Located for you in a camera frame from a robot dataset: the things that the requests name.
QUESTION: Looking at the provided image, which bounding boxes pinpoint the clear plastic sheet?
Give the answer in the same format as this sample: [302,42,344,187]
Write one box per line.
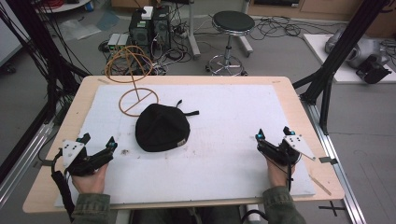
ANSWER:
[58,18,103,42]

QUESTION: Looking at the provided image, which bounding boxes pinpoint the black round stool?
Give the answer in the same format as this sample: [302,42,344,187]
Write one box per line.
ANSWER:
[205,10,257,77]

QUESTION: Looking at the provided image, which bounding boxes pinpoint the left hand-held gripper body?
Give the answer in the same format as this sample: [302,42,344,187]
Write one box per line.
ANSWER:
[62,139,115,177]

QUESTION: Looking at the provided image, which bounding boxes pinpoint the white foam mat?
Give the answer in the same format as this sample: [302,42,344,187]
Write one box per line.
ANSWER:
[54,83,317,208]

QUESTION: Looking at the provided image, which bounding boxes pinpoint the black metal frame stand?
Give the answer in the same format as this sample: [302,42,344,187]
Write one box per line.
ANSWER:
[291,0,394,136]
[0,0,92,185]

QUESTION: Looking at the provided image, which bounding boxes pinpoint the thin wooden stick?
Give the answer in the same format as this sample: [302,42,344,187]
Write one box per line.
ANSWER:
[307,174,332,197]

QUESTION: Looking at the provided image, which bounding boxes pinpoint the person's left hand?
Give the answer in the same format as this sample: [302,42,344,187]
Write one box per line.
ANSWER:
[71,162,109,195]

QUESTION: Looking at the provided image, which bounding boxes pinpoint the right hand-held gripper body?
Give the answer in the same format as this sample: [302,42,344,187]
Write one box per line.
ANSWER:
[256,133,317,167]

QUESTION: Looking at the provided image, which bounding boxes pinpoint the grey network device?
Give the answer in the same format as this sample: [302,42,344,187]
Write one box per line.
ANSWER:
[107,33,130,53]

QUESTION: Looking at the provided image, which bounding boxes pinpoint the black computer tower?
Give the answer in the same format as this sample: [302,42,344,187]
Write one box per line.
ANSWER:
[151,5,173,52]
[128,8,154,58]

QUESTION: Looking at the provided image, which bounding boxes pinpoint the small white box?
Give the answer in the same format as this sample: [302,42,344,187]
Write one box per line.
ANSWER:
[141,6,154,21]

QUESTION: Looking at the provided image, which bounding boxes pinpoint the silver grey machine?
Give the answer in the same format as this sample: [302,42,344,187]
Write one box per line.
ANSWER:
[324,27,390,70]

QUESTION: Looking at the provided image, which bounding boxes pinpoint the person's right hand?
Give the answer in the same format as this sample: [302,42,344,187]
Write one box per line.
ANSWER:
[265,156,296,189]

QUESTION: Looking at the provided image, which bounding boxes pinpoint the grey metal table clip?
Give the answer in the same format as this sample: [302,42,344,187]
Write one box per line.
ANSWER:
[318,156,339,166]
[33,158,54,170]

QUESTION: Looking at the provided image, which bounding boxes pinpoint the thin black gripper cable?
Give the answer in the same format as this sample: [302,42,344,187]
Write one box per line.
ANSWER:
[285,152,296,192]

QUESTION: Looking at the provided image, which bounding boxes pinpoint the aluminium rail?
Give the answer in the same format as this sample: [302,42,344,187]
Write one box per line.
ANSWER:
[301,100,368,224]
[0,119,55,209]

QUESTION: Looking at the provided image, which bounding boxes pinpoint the round white table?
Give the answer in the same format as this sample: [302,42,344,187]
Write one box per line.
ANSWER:
[35,0,92,14]

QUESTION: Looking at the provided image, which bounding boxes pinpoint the white power strip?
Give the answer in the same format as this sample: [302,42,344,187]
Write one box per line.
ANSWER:
[245,203,262,223]

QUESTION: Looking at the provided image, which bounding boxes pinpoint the thick black sleeved cable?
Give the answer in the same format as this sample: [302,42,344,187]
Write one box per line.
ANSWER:
[50,148,77,224]

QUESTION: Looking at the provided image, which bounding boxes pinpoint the black knit hat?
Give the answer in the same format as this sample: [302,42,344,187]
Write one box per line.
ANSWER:
[134,99,201,153]

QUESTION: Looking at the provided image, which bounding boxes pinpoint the grey desk leg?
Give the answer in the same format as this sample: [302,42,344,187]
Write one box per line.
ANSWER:
[238,0,255,58]
[186,0,202,61]

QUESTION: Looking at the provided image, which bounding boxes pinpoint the white floor platform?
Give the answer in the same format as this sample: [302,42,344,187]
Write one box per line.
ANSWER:
[303,33,396,85]

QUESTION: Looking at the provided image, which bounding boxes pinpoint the wooden wire hat stand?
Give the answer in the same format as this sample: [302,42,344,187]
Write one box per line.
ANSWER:
[104,45,160,119]

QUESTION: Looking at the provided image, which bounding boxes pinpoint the tangle of black floor cables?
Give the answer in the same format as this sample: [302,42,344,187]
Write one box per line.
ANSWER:
[247,14,345,42]

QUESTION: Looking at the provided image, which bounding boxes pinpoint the black device on platform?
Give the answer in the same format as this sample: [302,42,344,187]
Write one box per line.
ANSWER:
[355,55,393,85]

